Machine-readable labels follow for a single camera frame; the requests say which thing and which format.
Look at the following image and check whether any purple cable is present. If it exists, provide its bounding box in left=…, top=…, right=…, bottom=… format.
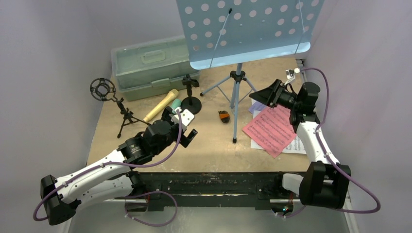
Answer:
left=297, top=67, right=382, bottom=215
left=33, top=110, right=183, bottom=228

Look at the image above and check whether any black round-base microphone stand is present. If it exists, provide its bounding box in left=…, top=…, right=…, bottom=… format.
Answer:
left=180, top=74, right=202, bottom=115

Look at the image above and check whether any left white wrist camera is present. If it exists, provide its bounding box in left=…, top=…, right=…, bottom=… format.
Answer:
left=172, top=107, right=195, bottom=131

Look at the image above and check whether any lavender sheet music page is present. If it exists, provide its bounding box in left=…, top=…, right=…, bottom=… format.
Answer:
left=248, top=99, right=267, bottom=114

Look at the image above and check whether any light blue music stand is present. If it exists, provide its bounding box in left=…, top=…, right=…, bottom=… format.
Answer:
left=175, top=0, right=326, bottom=144

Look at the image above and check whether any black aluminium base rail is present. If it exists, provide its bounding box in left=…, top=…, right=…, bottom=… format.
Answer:
left=66, top=172, right=358, bottom=213

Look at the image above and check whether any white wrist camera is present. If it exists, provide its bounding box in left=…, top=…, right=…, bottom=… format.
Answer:
left=172, top=107, right=195, bottom=131
left=284, top=67, right=300, bottom=85

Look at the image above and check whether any black tripod microphone stand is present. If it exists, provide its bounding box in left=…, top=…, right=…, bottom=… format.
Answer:
left=89, top=78, right=151, bottom=138

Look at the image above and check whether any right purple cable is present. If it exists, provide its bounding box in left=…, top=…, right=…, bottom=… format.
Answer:
left=297, top=67, right=382, bottom=215

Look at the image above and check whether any mint green microphone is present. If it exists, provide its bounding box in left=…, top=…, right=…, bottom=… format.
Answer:
left=171, top=99, right=182, bottom=114

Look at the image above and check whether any orange black hex key set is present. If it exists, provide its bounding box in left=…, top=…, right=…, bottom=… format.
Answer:
left=218, top=110, right=230, bottom=123

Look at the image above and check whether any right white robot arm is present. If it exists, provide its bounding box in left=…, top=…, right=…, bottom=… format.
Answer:
left=249, top=79, right=351, bottom=209

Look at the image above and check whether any cream yellow microphone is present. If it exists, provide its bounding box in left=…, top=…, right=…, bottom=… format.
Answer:
left=143, top=89, right=179, bottom=123

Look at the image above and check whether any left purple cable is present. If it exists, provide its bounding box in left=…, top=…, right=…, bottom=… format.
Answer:
left=33, top=110, right=183, bottom=228

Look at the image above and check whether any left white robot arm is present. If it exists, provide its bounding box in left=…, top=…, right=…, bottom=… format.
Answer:
left=33, top=107, right=197, bottom=226

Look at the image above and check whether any grey-green plastic toolbox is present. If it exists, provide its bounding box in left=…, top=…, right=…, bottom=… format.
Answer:
left=111, top=35, right=200, bottom=101

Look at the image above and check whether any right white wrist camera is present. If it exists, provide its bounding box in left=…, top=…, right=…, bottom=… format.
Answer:
left=284, top=67, right=300, bottom=85

